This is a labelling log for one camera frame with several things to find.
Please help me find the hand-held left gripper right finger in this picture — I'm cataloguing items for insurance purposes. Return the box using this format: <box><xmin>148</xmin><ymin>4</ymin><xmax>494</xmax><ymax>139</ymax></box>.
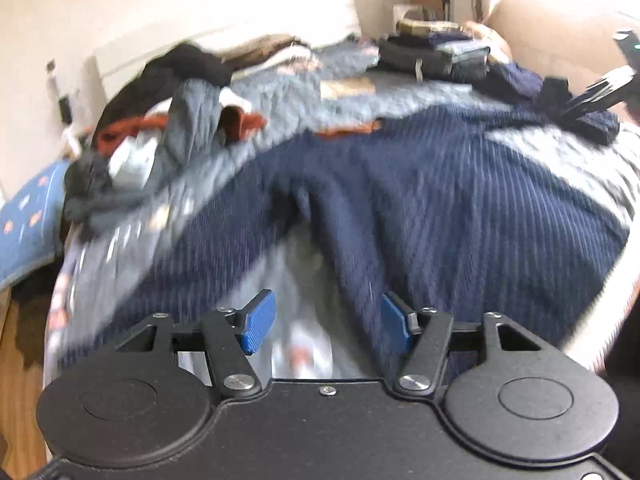
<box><xmin>381</xmin><ymin>292</ymin><xmax>547</xmax><ymax>397</ymax></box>

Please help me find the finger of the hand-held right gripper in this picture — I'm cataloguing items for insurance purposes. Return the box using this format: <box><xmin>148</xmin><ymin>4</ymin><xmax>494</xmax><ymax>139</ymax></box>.
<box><xmin>542</xmin><ymin>66</ymin><xmax>638</xmax><ymax>121</ymax></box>

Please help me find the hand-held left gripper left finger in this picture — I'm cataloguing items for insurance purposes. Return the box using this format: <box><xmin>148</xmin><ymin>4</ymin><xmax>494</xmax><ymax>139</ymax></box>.
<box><xmin>114</xmin><ymin>289</ymin><xmax>277</xmax><ymax>397</ymax></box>

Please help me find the navy patterned sweater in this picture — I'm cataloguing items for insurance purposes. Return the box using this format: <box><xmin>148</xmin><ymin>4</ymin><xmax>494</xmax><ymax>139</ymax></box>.
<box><xmin>57</xmin><ymin>60</ymin><xmax>632</xmax><ymax>383</ymax></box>

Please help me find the stack of folded clothes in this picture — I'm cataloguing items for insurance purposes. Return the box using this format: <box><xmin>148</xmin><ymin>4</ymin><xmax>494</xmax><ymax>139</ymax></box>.
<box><xmin>377</xmin><ymin>17</ymin><xmax>513</xmax><ymax>83</ymax></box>

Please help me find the light blue shirt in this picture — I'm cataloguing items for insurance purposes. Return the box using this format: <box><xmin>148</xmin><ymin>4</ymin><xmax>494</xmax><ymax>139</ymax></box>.
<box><xmin>107</xmin><ymin>135</ymin><xmax>158</xmax><ymax>186</ymax></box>

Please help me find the bed with grey quilt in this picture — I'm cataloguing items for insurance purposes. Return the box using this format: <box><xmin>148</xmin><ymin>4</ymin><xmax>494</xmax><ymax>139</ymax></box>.
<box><xmin>42</xmin><ymin>40</ymin><xmax>640</xmax><ymax>381</ymax></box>

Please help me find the dark grey garment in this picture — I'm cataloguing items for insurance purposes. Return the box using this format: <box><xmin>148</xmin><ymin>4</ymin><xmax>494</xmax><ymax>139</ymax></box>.
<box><xmin>62</xmin><ymin>152</ymin><xmax>151</xmax><ymax>223</ymax></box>

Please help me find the black bedside cabinet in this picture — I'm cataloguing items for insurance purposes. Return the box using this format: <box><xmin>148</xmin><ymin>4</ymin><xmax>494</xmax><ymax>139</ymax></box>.
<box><xmin>0</xmin><ymin>260</ymin><xmax>66</xmax><ymax>361</ymax></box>

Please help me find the blue printed pillow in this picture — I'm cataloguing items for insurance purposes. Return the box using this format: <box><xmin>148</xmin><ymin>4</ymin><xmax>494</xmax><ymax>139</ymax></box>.
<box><xmin>0</xmin><ymin>160</ymin><xmax>68</xmax><ymax>291</ymax></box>

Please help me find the white spray bottle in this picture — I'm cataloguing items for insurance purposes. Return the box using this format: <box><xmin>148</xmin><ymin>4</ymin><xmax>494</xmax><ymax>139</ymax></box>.
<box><xmin>62</xmin><ymin>127</ymin><xmax>83</xmax><ymax>158</ymax></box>

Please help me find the white folded blanket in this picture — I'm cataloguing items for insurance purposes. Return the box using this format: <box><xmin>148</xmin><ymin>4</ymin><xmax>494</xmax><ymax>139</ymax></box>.
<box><xmin>260</xmin><ymin>45</ymin><xmax>321</xmax><ymax>71</ymax></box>

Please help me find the black jacket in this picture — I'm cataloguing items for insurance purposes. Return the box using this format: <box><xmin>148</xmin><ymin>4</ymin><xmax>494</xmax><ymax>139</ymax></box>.
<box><xmin>97</xmin><ymin>44</ymin><xmax>232</xmax><ymax>131</ymax></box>

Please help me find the brown folded blanket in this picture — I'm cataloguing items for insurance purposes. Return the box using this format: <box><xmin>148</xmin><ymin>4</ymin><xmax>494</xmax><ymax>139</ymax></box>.
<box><xmin>220</xmin><ymin>34</ymin><xmax>313</xmax><ymax>68</ymax></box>

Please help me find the black hairbrush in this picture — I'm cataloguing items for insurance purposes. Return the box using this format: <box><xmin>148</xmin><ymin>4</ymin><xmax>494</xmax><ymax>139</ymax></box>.
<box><xmin>47</xmin><ymin>60</ymin><xmax>73</xmax><ymax>126</ymax></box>

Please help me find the white headboard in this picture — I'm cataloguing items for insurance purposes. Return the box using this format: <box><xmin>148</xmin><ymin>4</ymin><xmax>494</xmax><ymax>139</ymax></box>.
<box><xmin>92</xmin><ymin>0</ymin><xmax>362</xmax><ymax>101</ymax></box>

